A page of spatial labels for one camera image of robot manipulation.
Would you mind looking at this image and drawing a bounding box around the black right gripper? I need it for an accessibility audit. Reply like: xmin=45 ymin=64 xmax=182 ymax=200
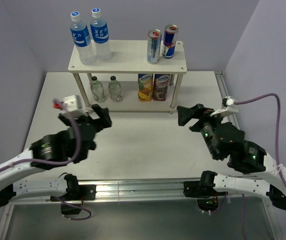
xmin=175 ymin=102 xmax=227 ymax=159

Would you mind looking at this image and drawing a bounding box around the green cap soda bottle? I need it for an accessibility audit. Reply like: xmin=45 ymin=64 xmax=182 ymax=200
xmin=90 ymin=76 xmax=106 ymax=103
xmin=108 ymin=76 xmax=122 ymax=103

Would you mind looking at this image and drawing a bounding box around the Red Bull can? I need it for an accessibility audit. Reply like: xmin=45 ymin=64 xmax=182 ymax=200
xmin=147 ymin=29 xmax=162 ymax=64
xmin=162 ymin=24 xmax=178 ymax=59

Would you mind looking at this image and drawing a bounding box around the blue label water bottle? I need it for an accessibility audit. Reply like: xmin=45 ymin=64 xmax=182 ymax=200
xmin=90 ymin=8 xmax=112 ymax=62
xmin=70 ymin=11 xmax=96 ymax=66

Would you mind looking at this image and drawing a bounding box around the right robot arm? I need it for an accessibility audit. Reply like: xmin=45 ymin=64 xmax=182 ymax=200
xmin=177 ymin=99 xmax=286 ymax=210

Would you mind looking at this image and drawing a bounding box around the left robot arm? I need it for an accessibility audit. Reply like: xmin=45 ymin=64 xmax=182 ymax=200
xmin=0 ymin=104 xmax=112 ymax=208

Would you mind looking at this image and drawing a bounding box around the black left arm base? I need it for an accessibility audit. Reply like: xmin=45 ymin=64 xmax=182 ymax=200
xmin=50 ymin=184 xmax=96 ymax=221

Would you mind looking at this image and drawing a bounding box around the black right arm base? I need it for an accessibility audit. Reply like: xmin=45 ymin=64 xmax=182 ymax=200
xmin=183 ymin=180 xmax=228 ymax=214

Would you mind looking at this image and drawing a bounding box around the white two-tier shelf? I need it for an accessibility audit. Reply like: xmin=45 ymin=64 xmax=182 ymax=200
xmin=68 ymin=40 xmax=187 ymax=114

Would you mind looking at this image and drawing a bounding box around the dark red berry juice carton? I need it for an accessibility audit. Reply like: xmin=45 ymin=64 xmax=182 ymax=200
xmin=153 ymin=74 xmax=171 ymax=101

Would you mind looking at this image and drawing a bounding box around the yellow pineapple juice carton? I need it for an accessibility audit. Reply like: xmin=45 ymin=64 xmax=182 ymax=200
xmin=138 ymin=73 xmax=153 ymax=102

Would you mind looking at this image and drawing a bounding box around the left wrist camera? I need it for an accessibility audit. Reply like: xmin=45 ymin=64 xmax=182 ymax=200
xmin=61 ymin=95 xmax=85 ymax=118

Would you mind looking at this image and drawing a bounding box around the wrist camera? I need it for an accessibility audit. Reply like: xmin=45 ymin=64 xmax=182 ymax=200
xmin=210 ymin=96 xmax=239 ymax=118
xmin=61 ymin=95 xmax=85 ymax=118

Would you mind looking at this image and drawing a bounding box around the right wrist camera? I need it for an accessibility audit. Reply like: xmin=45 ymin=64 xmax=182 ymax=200
xmin=210 ymin=96 xmax=239 ymax=118

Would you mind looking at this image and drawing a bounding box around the aluminium rail frame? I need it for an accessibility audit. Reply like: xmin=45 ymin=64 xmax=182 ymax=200
xmin=0 ymin=70 xmax=283 ymax=240

